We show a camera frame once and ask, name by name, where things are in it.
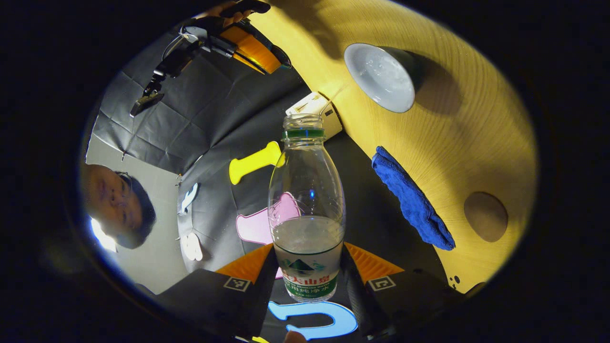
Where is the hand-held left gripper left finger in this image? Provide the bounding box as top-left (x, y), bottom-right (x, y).
top-left (157, 243), bottom-right (279, 340)

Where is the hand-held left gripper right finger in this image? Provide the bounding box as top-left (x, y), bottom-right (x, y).
top-left (340, 242), bottom-right (465, 339)

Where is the clear plastic water bottle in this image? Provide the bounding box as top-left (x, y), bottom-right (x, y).
top-left (268, 113), bottom-right (346, 303)

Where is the black backdrop cloth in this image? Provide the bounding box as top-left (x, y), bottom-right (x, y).
top-left (88, 29), bottom-right (451, 343)

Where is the white toaster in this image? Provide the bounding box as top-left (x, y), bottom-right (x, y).
top-left (286, 91), bottom-right (343, 141)

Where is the blue towel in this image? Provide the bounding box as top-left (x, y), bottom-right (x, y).
top-left (372, 146), bottom-right (456, 252)

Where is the person's head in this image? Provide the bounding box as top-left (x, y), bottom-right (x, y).
top-left (81, 163), bottom-right (157, 250)

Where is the bright ceiling light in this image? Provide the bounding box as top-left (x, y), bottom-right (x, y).
top-left (91, 217), bottom-right (118, 253)

